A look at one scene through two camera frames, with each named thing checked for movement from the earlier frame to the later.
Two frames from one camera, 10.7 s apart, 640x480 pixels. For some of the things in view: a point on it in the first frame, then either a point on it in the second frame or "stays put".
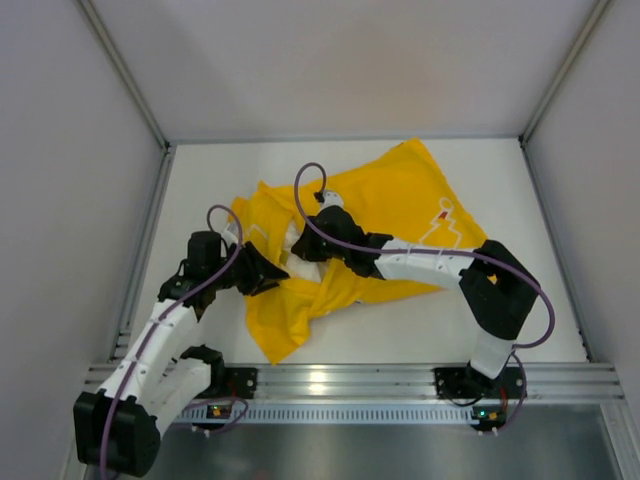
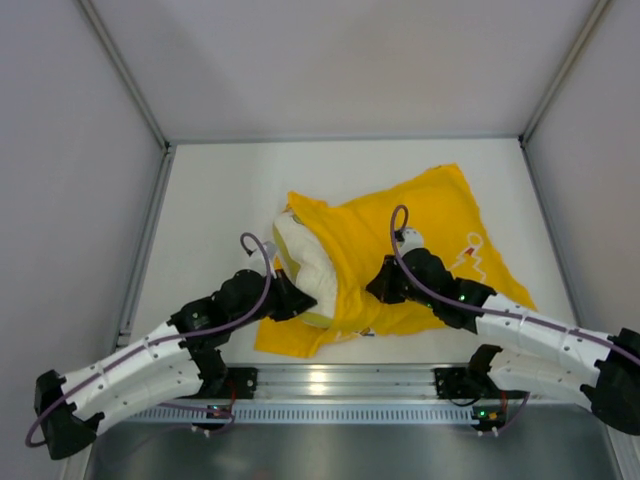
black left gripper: x=254 y=268 → x=288 y=296
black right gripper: x=310 y=245 → x=388 y=280
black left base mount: x=240 y=382 stays put
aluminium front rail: x=545 y=383 stays put
